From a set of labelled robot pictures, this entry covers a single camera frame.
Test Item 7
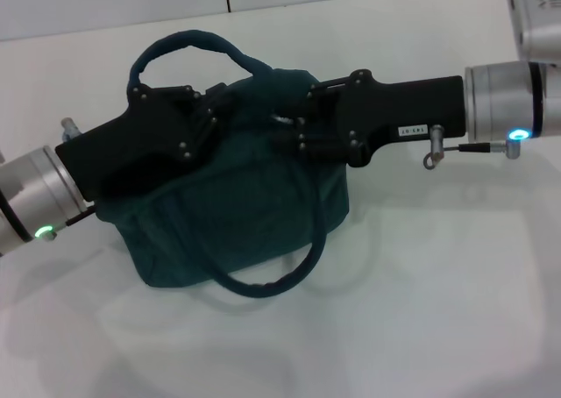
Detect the teal fabric tote bag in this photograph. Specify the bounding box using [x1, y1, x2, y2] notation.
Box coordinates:
[94, 28, 351, 302]

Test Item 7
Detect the right gripper cable with plug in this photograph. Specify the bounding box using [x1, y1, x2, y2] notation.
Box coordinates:
[421, 124, 523, 171]

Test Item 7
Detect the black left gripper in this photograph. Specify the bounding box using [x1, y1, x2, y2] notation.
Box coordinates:
[54, 82, 236, 203]

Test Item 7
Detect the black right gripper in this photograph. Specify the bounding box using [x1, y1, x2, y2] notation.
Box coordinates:
[273, 68, 468, 169]

